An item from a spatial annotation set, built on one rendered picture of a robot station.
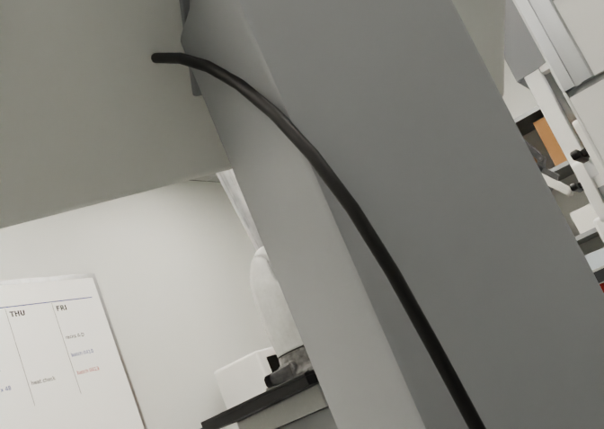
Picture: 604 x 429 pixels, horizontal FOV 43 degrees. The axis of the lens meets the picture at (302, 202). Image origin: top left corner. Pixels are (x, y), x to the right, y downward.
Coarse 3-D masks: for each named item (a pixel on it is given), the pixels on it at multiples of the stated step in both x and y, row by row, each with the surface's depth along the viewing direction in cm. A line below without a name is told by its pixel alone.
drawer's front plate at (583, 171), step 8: (576, 168) 129; (584, 168) 128; (592, 168) 136; (584, 176) 128; (592, 176) 131; (584, 184) 128; (592, 184) 128; (592, 192) 128; (592, 200) 128; (600, 200) 127; (600, 208) 127; (600, 216) 127
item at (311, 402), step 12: (300, 396) 132; (312, 396) 130; (264, 408) 141; (276, 408) 138; (288, 408) 135; (300, 408) 133; (312, 408) 130; (324, 408) 134; (240, 420) 147; (252, 420) 144; (264, 420) 141; (276, 420) 138; (288, 420) 136; (300, 420) 140; (312, 420) 137; (324, 420) 134
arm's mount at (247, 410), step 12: (312, 372) 120; (288, 384) 123; (300, 384) 120; (312, 384) 121; (264, 396) 128; (276, 396) 126; (288, 396) 127; (240, 408) 134; (252, 408) 131; (216, 420) 141; (228, 420) 137
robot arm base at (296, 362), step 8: (296, 352) 143; (304, 352) 142; (280, 360) 146; (288, 360) 144; (296, 360) 142; (304, 360) 142; (280, 368) 142; (288, 368) 142; (296, 368) 142; (304, 368) 140; (312, 368) 136; (272, 376) 140; (280, 376) 141; (288, 376) 141; (296, 376) 141; (272, 384) 142
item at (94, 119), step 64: (0, 0) 53; (64, 0) 55; (128, 0) 57; (0, 64) 54; (64, 64) 56; (128, 64) 58; (0, 128) 55; (64, 128) 57; (128, 128) 60; (192, 128) 62; (0, 192) 56; (64, 192) 59; (128, 192) 61
